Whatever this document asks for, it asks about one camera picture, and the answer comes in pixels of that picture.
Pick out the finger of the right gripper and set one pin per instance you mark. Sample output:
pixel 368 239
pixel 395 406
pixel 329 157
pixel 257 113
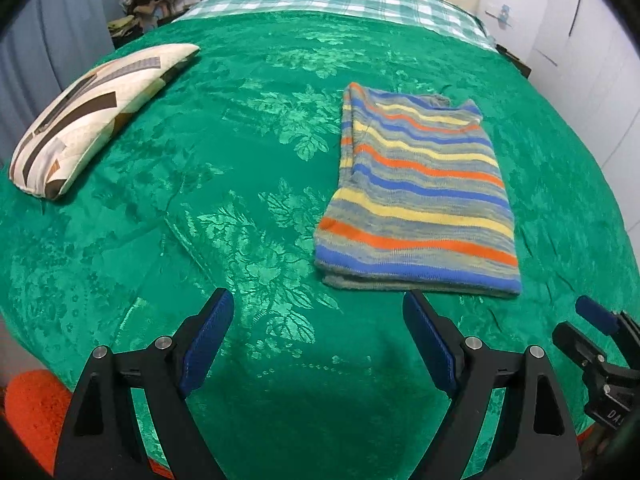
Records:
pixel 597 316

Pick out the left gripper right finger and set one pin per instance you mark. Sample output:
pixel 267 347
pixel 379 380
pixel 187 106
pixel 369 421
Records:
pixel 534 437

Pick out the striped knit t-shirt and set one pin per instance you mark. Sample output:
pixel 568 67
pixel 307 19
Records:
pixel 420 201

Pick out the pile of clothes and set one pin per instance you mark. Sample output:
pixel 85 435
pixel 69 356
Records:
pixel 141 16

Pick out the dark bedside table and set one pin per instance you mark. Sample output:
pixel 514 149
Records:
pixel 524 69

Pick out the white wardrobe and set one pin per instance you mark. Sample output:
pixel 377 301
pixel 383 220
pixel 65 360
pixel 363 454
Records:
pixel 585 65

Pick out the patterned cream pillow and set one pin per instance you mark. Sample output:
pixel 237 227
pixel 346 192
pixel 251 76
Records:
pixel 62 140

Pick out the green white checkered sheet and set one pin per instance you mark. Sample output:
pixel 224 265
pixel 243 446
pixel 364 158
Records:
pixel 440 16

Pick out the blue grey curtain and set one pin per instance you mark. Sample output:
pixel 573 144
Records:
pixel 44 47

